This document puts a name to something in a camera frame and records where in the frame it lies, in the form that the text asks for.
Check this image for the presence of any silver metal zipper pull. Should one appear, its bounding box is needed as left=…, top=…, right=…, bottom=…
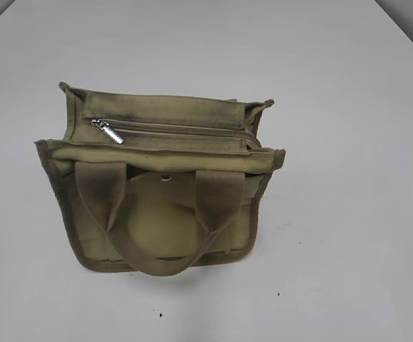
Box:
left=91, top=118, right=125, bottom=145

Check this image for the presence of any olive yellow canvas bag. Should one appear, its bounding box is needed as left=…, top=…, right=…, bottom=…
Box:
left=36, top=83, right=285, bottom=276

